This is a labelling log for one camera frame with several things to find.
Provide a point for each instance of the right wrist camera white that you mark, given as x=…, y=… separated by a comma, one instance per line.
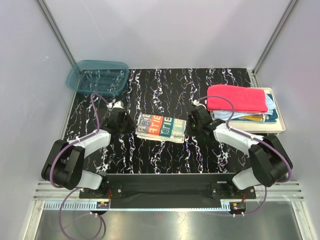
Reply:
x=197, y=103

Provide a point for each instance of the orange connector box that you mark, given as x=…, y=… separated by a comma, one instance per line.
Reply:
x=103, y=204
x=238, y=206

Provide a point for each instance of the light blue towel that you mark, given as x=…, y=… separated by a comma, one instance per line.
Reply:
x=224, y=115

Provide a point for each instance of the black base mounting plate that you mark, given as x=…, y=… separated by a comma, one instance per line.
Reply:
x=191, y=191

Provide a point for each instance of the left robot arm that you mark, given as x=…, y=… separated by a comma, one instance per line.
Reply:
x=64, y=165

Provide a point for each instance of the white striped cloth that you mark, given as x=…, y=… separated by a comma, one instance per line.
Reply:
x=160, y=128

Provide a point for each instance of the left orange connector box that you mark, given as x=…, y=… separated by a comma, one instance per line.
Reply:
x=103, y=204

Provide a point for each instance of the teal white folded towel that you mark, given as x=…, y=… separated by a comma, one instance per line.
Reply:
x=271, y=115

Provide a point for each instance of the teal round laundry basket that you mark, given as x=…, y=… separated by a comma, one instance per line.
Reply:
x=106, y=78

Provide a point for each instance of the right orange connector box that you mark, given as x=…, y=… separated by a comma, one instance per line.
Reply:
x=238, y=206

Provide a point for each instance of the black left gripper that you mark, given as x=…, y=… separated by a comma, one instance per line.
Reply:
x=132, y=125

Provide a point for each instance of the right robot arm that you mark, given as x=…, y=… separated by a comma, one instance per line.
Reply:
x=269, y=161

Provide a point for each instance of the white rectangular tray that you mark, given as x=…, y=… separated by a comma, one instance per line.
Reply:
x=215, y=102

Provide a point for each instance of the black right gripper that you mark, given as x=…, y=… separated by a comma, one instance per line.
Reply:
x=188, y=132

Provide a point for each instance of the red towel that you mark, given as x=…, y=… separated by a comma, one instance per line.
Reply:
x=244, y=99

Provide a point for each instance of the aluminium front rail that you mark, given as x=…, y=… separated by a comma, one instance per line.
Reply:
x=57, y=199

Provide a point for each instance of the brown yellow folded towel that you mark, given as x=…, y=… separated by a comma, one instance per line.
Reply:
x=254, y=118

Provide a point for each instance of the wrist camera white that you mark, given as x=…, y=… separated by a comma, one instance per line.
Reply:
x=197, y=103
x=117, y=104

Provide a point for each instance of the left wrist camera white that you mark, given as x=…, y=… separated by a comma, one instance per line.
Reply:
x=117, y=104

